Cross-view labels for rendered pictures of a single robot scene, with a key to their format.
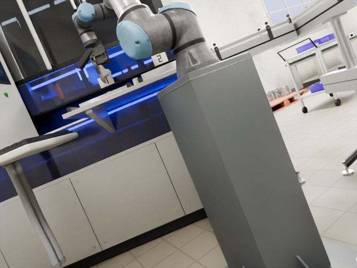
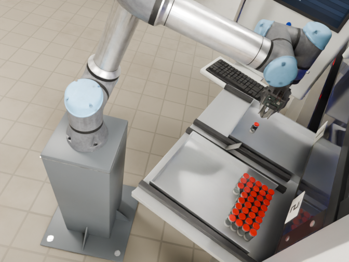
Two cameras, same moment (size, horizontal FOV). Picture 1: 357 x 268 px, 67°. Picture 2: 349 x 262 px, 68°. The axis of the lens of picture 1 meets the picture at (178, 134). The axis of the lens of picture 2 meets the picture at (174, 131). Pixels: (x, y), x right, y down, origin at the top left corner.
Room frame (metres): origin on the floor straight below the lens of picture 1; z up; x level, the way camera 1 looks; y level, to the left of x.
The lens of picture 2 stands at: (1.42, -0.55, 1.62)
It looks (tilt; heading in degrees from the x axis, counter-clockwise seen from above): 49 degrees down; 111
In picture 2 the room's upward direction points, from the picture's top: 17 degrees clockwise
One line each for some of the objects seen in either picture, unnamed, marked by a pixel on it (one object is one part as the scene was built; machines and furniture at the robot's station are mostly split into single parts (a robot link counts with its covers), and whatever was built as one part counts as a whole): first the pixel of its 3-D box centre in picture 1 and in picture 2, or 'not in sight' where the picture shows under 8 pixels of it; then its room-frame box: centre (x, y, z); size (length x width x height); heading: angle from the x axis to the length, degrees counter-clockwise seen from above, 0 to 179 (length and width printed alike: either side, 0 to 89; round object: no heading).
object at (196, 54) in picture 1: (194, 59); (86, 127); (0.93, -0.15, 0.84); 0.15 x 0.15 x 0.10
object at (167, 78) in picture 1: (140, 91); (244, 162); (1.47, 0.10, 0.87); 0.70 x 0.48 x 0.02; 91
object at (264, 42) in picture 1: (241, 47); not in sight; (1.81, -0.60, 0.92); 0.69 x 0.15 x 0.16; 91
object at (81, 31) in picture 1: (83, 24); (307, 45); (1.43, 0.23, 1.28); 0.09 x 0.08 x 0.11; 25
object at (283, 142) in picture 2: (111, 99); (279, 140); (1.53, 0.27, 0.90); 0.34 x 0.26 x 0.04; 1
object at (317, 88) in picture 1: (322, 70); not in sight; (3.60, -2.09, 0.45); 0.96 x 0.55 x 0.89; 116
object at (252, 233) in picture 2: not in sight; (259, 213); (1.58, -0.07, 0.90); 0.18 x 0.02 x 0.05; 91
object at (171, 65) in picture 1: (168, 73); (215, 185); (1.43, -0.07, 0.90); 0.34 x 0.26 x 0.04; 1
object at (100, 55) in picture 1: (97, 53); (280, 89); (1.43, 0.23, 1.12); 0.09 x 0.08 x 0.12; 91
